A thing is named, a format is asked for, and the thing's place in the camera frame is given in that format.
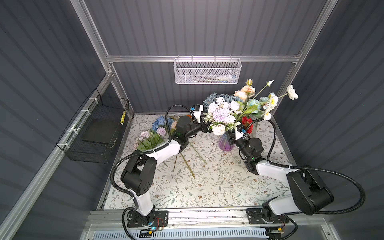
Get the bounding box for white wire mesh basket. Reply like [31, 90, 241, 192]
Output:
[173, 57, 242, 85]

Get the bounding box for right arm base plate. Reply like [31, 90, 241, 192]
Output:
[246, 207, 289, 225]

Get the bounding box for mixed flower bouquet pile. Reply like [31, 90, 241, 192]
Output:
[134, 116, 193, 167]

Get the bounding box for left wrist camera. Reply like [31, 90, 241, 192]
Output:
[190, 105, 204, 124]

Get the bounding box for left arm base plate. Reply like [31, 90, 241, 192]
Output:
[126, 210, 169, 228]

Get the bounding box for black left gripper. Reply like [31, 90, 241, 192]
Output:
[184, 113, 218, 141]

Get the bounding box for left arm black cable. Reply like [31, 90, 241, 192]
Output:
[109, 104, 199, 240]

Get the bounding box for peach pink rose stem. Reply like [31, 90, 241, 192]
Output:
[234, 79, 256, 102]

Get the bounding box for black wire wall basket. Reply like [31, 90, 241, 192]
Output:
[57, 91, 130, 164]

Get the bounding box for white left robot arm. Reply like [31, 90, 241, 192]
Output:
[120, 116, 210, 217]

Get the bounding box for pale blue hydrangea stem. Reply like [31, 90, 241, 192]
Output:
[203, 93, 242, 111]

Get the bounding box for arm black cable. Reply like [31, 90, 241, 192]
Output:
[245, 117, 366, 215]
[109, 104, 199, 240]

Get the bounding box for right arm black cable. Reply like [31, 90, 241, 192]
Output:
[245, 117, 366, 215]

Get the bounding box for red sunflower stem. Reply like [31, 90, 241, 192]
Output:
[241, 116, 254, 134]

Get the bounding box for blue purple glass vase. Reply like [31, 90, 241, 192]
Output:
[218, 132, 235, 152]

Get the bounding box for aluminium front rail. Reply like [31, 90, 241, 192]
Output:
[86, 205, 328, 229]

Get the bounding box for white small flower stem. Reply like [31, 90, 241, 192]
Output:
[237, 80, 299, 120]

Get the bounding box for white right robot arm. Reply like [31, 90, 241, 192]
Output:
[230, 137, 334, 220]

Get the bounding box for lilac white mixed bouquet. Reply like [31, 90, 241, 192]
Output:
[204, 98, 244, 136]

